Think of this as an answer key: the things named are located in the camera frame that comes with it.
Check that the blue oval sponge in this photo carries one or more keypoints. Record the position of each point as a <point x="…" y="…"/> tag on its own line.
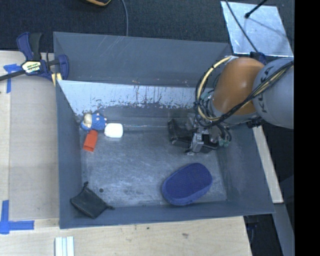
<point x="186" y="185"/>

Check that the grey metal bin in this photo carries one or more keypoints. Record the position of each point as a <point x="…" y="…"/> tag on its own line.
<point x="140" y="170"/>

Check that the white rounded block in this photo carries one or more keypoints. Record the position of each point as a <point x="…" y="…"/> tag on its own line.
<point x="113" y="130"/>

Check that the blue knobbly toy animal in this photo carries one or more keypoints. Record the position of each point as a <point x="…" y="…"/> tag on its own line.
<point x="96" y="121"/>

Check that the orange flat block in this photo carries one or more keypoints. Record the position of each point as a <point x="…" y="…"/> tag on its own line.
<point x="90" y="141"/>

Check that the black cloth pouch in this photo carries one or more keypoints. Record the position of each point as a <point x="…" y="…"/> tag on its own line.
<point x="88" y="203"/>

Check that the black cylinder on white bracket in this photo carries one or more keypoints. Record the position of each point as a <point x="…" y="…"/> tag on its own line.
<point x="254" y="123"/>

